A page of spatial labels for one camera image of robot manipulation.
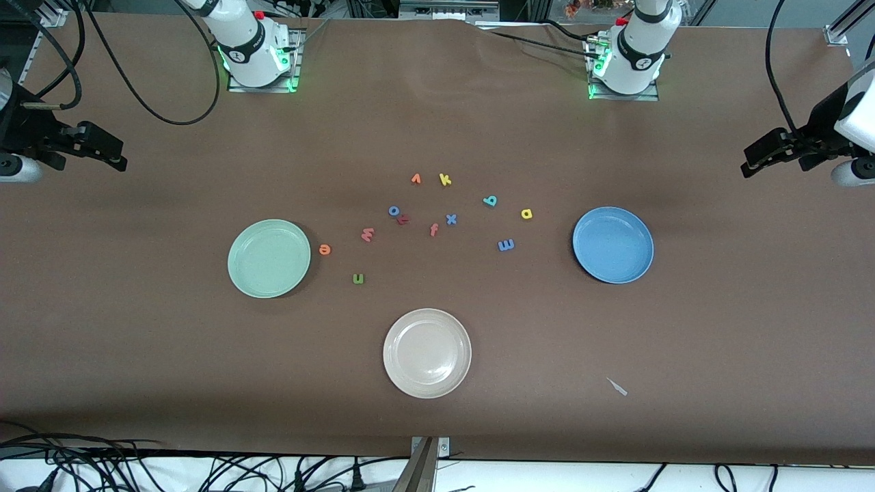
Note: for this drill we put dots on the grey camera post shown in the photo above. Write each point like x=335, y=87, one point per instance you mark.
x=418, y=471

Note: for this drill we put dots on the brown table cover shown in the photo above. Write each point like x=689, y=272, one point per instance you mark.
x=437, y=109

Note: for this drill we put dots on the pale green plate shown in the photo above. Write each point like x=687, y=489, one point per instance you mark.
x=268, y=258

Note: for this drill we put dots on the blue plate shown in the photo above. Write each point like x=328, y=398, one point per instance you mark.
x=613, y=244

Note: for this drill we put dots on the small metal bracket plate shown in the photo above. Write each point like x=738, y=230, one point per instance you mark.
x=444, y=447

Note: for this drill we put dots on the beige plate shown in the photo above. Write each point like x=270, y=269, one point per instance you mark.
x=427, y=353

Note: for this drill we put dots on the aluminium frame rail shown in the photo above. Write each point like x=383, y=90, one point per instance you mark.
x=835, y=34
x=55, y=18

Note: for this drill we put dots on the grey metal rail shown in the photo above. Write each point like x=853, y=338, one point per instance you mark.
x=448, y=8

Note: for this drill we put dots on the black power plug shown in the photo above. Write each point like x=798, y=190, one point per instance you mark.
x=299, y=480
x=355, y=476

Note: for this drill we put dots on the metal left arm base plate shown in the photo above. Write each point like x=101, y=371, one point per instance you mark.
x=622, y=97

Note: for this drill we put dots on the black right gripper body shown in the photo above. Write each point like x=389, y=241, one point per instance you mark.
x=27, y=127

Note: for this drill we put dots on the orange flower decoration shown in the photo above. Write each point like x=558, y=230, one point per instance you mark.
x=573, y=8

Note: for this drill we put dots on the blue foam letter m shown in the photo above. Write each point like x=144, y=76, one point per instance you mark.
x=506, y=245

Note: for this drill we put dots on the pink foam letter m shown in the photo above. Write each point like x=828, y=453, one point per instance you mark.
x=368, y=234

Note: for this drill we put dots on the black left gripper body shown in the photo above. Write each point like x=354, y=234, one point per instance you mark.
x=823, y=121

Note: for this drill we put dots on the small white tape scrap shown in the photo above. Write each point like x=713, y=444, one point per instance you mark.
x=618, y=388

